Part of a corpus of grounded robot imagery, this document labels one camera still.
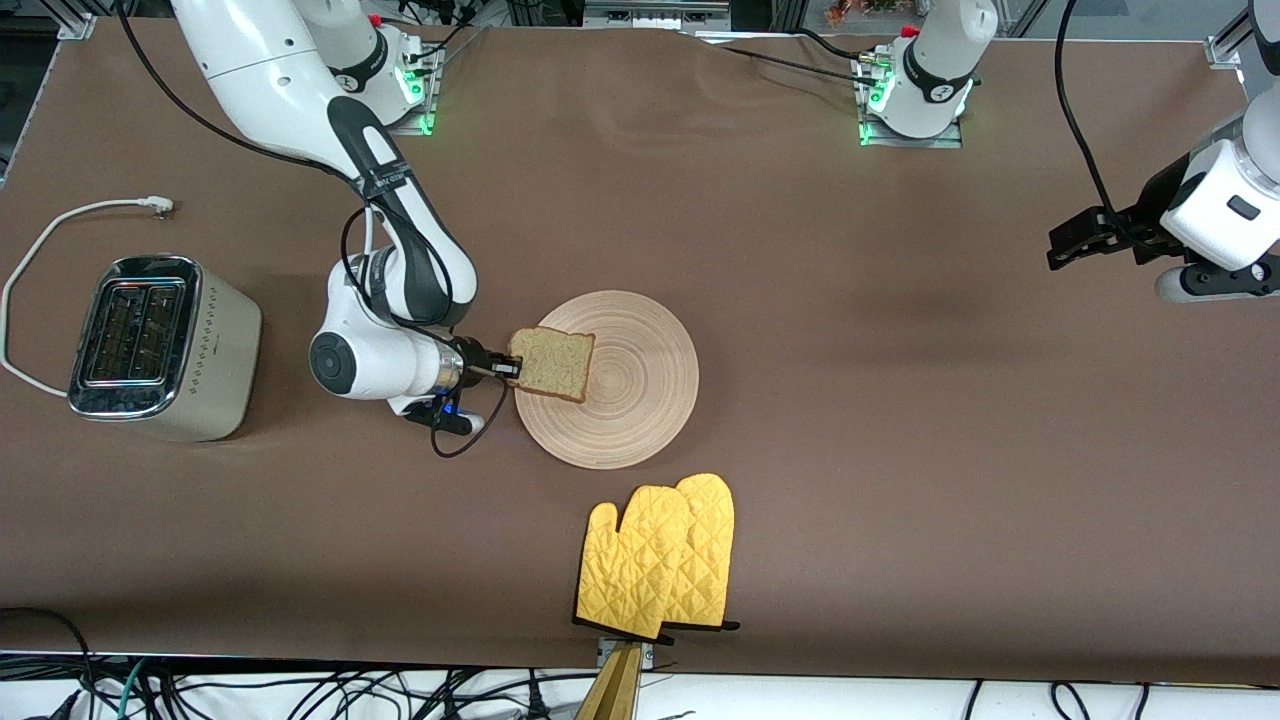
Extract round wooden plate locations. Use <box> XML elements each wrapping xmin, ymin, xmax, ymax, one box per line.
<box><xmin>513</xmin><ymin>290</ymin><xmax>700</xmax><ymax>470</ymax></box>

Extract silver two-slot toaster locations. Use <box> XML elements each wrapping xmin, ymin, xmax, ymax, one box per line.
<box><xmin>68</xmin><ymin>255</ymin><xmax>263</xmax><ymax>443</ymax></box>

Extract teal cable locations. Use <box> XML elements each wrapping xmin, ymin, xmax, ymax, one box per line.
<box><xmin>116</xmin><ymin>658</ymin><xmax>151</xmax><ymax>720</ymax></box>

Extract small metal clamp plate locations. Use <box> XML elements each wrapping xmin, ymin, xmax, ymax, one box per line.
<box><xmin>597</xmin><ymin>636</ymin><xmax>657</xmax><ymax>670</ymax></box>

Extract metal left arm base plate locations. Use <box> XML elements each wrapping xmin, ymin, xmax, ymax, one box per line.
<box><xmin>857</xmin><ymin>50</ymin><xmax>965</xmax><ymax>150</ymax></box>

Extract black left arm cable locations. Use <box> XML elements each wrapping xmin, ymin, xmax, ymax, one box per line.
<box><xmin>1054</xmin><ymin>0</ymin><xmax>1127</xmax><ymax>237</ymax></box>

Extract brown-crusted bread slice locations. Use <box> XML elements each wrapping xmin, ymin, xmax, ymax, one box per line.
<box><xmin>507</xmin><ymin>327</ymin><xmax>597</xmax><ymax>404</ymax></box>

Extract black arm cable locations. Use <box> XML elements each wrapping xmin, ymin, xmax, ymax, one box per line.
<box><xmin>115</xmin><ymin>0</ymin><xmax>513</xmax><ymax>460</ymax></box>
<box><xmin>1054</xmin><ymin>0</ymin><xmax>1127</xmax><ymax>237</ymax></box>

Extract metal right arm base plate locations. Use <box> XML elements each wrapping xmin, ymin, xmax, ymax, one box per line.
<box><xmin>385</xmin><ymin>45</ymin><xmax>439</xmax><ymax>136</ymax></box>

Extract black looped cable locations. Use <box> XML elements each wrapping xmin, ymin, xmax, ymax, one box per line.
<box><xmin>0</xmin><ymin>607</ymin><xmax>97</xmax><ymax>701</ymax></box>

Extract black base power cable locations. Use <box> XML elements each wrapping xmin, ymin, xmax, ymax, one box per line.
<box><xmin>715</xmin><ymin>42</ymin><xmax>883</xmax><ymax>87</ymax></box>

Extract white toaster power cable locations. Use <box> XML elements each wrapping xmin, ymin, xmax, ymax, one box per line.
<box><xmin>0</xmin><ymin>197</ymin><xmax>177</xmax><ymax>399</ymax></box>

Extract tangled black cables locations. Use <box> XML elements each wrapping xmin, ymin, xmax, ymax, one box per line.
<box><xmin>150</xmin><ymin>665</ymin><xmax>601</xmax><ymax>720</ymax></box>

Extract yellow quilted oven mitt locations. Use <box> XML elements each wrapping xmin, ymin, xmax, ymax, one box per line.
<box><xmin>575</xmin><ymin>485</ymin><xmax>693</xmax><ymax>642</ymax></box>
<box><xmin>664</xmin><ymin>473</ymin><xmax>742</xmax><ymax>633</ymax></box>

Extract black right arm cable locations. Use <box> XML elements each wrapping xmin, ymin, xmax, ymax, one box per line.
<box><xmin>115</xmin><ymin>0</ymin><xmax>513</xmax><ymax>460</ymax></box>

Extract aluminium profile frame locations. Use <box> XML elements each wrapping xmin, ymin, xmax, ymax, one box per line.
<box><xmin>583</xmin><ymin>0</ymin><xmax>733</xmax><ymax>33</ymax></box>

